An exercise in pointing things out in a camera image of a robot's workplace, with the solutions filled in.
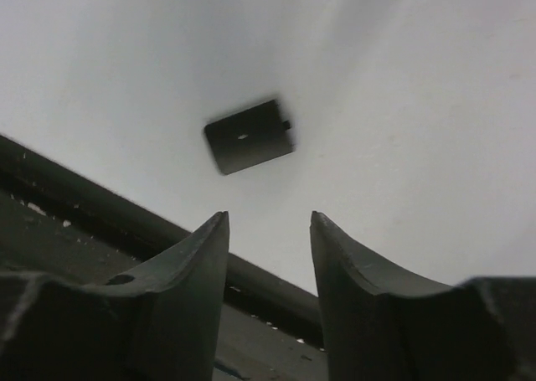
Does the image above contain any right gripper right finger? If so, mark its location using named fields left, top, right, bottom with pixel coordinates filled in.
left=310, top=212, right=535, bottom=380

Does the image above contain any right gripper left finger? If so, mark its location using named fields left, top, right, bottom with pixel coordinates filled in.
left=1, top=212, right=229, bottom=380

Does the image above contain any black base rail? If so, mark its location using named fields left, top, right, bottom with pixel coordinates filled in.
left=1, top=138, right=327, bottom=380

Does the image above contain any black battery cover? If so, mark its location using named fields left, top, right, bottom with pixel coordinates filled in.
left=203, top=97, right=296, bottom=176

